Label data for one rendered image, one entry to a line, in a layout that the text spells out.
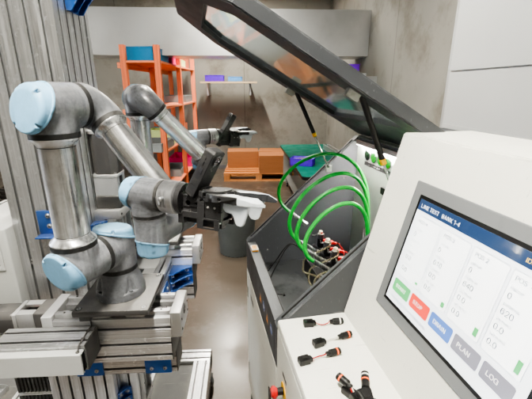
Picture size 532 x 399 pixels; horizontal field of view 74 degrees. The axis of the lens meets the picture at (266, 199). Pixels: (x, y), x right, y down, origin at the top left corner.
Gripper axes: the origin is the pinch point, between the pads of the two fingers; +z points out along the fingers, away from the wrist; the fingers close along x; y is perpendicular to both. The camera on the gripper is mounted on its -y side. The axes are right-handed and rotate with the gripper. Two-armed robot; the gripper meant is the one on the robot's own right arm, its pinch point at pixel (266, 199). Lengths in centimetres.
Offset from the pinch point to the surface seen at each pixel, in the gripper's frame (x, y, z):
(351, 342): -30, 44, 17
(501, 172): -14.3, -8.2, 42.1
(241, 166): -565, 51, -280
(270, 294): -49, 44, -16
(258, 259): -72, 41, -31
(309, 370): -15.9, 45.9, 8.4
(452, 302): -12.8, 18.9, 37.2
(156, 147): -322, 12, -289
